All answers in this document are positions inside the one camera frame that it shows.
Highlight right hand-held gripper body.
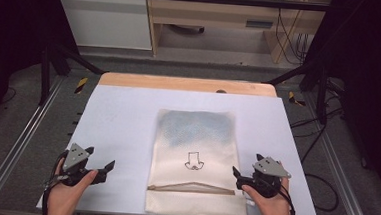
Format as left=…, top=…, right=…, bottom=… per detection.
left=234, top=153, right=294, bottom=201

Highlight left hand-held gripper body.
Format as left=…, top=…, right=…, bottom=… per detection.
left=57, top=141, right=110, bottom=190

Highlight white mesh laundry bag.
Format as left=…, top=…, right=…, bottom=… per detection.
left=144, top=106, right=254, bottom=215

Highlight person's right hand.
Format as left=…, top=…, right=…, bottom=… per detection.
left=239, top=175, right=294, bottom=215

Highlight person's left hand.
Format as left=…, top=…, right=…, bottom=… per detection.
left=46, top=156, right=100, bottom=215

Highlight white foam mat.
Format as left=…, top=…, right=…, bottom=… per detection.
left=35, top=80, right=327, bottom=215

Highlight yellow black tape strip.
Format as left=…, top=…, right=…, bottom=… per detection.
left=287, top=90, right=308, bottom=108
left=74, top=75, right=89, bottom=95

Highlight black metal stand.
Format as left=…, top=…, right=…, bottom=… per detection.
left=263, top=57, right=334, bottom=126
left=37, top=42, right=107, bottom=110

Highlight white cabinet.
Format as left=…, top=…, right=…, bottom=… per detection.
left=48, top=0, right=156, bottom=52

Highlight black curtain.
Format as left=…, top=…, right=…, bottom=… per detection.
left=0, top=0, right=83, bottom=142
left=292, top=0, right=381, bottom=204

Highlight grey desk label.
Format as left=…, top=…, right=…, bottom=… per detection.
left=244, top=19, right=275, bottom=30

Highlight light wooden desk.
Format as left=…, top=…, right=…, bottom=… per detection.
left=141, top=0, right=333, bottom=68

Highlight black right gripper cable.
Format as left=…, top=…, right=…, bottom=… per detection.
left=275, top=183, right=299, bottom=215

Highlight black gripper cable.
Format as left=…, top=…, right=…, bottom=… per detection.
left=275, top=183, right=299, bottom=215
left=40, top=148, right=71, bottom=215

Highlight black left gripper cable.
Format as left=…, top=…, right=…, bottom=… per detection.
left=40, top=148, right=71, bottom=215

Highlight aluminium floor rail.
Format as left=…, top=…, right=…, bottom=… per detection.
left=0, top=72, right=65, bottom=215
left=296, top=90, right=381, bottom=215

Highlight black floor cables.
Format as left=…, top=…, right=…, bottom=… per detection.
left=284, top=103, right=346, bottom=214

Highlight black hanging cables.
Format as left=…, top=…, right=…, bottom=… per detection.
left=271, top=0, right=312, bottom=66

